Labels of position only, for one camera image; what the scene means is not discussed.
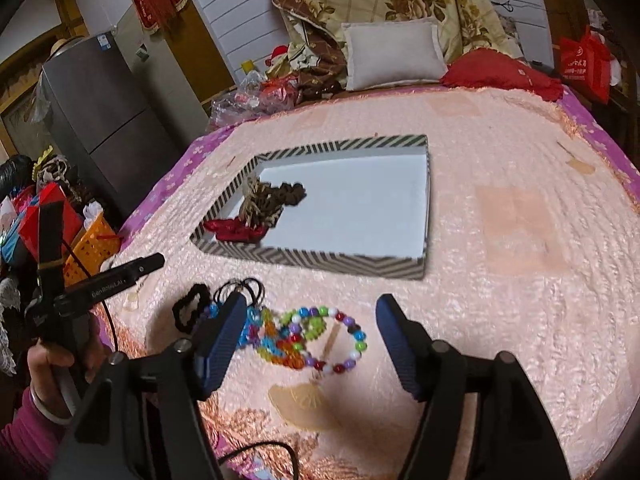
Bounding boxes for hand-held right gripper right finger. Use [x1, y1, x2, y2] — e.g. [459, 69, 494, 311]
[376, 294, 571, 480]

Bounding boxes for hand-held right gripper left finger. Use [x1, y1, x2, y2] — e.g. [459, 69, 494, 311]
[50, 294, 248, 480]

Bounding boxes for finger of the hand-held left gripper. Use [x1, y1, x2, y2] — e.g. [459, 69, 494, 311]
[55, 253, 166, 311]
[36, 199, 66, 301]

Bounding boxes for blue bead bracelet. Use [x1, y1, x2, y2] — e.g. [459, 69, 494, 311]
[207, 302, 266, 351]

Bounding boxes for multicolour round bead bracelet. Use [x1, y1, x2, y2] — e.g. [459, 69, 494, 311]
[281, 305, 368, 375]

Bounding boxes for black scrunchie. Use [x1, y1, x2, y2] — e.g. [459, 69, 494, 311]
[172, 283, 213, 333]

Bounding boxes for thin black hair tie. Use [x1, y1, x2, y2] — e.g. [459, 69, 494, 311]
[214, 280, 251, 306]

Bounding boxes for rainbow bead bracelet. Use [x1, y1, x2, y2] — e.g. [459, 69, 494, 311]
[255, 310, 308, 371]

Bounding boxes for black hair tie gold charm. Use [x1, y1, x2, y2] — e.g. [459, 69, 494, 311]
[245, 277, 267, 306]

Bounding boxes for green bead bracelet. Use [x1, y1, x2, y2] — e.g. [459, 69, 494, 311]
[295, 316, 328, 343]

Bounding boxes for red bow hair clip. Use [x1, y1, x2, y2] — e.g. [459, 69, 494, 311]
[202, 217, 271, 247]

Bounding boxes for tan bow hair clip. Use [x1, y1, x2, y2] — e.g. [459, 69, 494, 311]
[239, 175, 283, 231]

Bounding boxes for striped cardboard box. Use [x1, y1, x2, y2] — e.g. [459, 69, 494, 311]
[190, 134, 432, 281]

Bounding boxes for dark brown bow hair clip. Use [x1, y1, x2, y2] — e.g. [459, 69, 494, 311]
[265, 182, 308, 208]

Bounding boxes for person's left forearm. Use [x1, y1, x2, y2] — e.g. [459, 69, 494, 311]
[0, 390, 76, 480]

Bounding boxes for person's left hand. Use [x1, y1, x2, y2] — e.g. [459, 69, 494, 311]
[27, 317, 103, 423]

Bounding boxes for red cardboard box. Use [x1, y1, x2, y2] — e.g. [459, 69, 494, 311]
[17, 182, 86, 261]

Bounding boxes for orange plastic basket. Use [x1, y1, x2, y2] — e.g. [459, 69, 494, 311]
[62, 210, 123, 291]

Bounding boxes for silver bangle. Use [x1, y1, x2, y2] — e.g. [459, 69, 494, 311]
[29, 389, 76, 427]

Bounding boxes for purple floral bed sheet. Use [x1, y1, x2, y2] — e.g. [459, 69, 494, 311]
[100, 85, 640, 361]

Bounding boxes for grey refrigerator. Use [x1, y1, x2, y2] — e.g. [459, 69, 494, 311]
[39, 31, 193, 201]

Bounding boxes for straw hat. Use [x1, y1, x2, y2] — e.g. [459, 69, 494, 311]
[49, 36, 83, 58]

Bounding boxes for clear plastic bags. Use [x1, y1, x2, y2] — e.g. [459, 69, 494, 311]
[209, 72, 301, 131]

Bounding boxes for brown wooden door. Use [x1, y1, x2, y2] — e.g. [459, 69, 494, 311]
[52, 0, 236, 106]

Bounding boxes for red plush toy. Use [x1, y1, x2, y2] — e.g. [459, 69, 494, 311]
[265, 45, 293, 78]

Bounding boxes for white pillow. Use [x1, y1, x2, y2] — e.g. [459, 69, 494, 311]
[341, 16, 449, 92]

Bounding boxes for red pillow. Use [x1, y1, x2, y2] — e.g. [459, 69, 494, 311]
[440, 49, 565, 103]

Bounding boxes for brown patterned blanket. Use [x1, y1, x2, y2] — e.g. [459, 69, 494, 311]
[280, 10, 348, 103]

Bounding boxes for red shopping bag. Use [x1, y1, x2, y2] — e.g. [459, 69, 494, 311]
[557, 25, 613, 103]

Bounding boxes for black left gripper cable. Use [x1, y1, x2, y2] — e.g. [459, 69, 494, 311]
[64, 246, 120, 357]

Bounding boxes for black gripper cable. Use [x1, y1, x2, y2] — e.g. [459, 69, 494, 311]
[64, 246, 120, 357]
[215, 441, 301, 480]

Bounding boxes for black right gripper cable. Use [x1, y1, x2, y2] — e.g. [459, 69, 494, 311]
[215, 441, 301, 480]

